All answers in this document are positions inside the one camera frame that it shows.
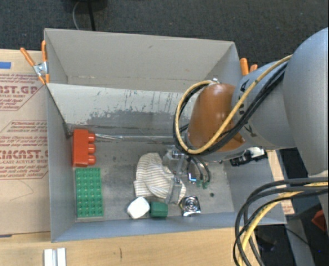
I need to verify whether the white rounded block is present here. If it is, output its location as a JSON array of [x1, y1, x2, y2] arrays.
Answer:
[[126, 196, 151, 220]]

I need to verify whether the grey metal bin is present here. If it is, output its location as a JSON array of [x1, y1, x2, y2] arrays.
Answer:
[[43, 28, 287, 243]]

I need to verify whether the brown cardboard board, red print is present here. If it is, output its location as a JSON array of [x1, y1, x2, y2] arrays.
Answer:
[[0, 48, 52, 239]]

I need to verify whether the black cylinder on white bracket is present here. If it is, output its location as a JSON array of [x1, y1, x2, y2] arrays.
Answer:
[[229, 146, 268, 167]]

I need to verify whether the shiny square metal piece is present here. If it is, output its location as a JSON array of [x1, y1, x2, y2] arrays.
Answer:
[[179, 195, 202, 218]]

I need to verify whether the green studded flat block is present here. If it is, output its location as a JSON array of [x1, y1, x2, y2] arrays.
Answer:
[[75, 167, 105, 219]]

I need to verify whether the small green cube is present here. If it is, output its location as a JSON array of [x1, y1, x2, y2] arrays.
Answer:
[[148, 201, 169, 219]]

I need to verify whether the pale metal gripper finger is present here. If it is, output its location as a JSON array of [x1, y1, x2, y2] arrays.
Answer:
[[166, 176, 186, 205], [162, 146, 182, 172]]

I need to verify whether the red-orange toy brick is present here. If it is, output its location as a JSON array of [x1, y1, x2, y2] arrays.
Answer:
[[71, 129, 96, 168]]

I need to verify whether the white striped cloth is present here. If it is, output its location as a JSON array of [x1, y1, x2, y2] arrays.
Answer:
[[133, 152, 187, 200]]

